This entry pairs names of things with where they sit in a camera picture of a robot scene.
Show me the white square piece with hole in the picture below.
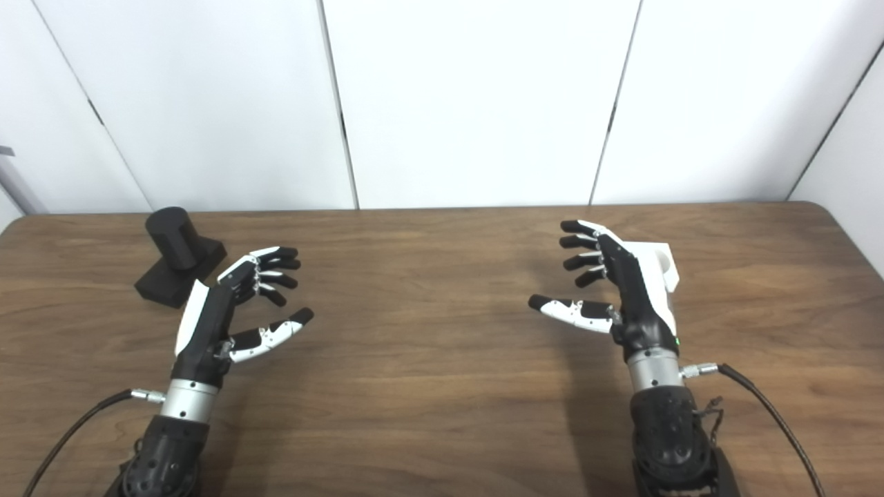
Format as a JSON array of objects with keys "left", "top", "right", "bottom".
[{"left": 624, "top": 242, "right": 681, "bottom": 292}]

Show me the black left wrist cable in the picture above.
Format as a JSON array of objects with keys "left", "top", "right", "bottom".
[{"left": 21, "top": 389, "right": 166, "bottom": 497}]

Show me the black peg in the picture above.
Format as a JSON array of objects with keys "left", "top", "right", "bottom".
[{"left": 133, "top": 206, "right": 229, "bottom": 308}]

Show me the grey metal post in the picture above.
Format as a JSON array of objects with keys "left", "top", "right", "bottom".
[{"left": 0, "top": 145, "right": 48, "bottom": 215}]

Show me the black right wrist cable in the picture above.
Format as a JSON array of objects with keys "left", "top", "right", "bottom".
[{"left": 680, "top": 362, "right": 826, "bottom": 497}]

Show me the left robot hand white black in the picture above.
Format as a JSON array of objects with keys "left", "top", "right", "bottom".
[{"left": 174, "top": 246, "right": 315, "bottom": 387}]

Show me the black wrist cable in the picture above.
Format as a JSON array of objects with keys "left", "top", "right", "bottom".
[
  {"left": 21, "top": 389, "right": 166, "bottom": 497},
  {"left": 680, "top": 362, "right": 826, "bottom": 497}
]

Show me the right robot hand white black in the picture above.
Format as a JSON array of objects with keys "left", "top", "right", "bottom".
[{"left": 528, "top": 220, "right": 681, "bottom": 364}]

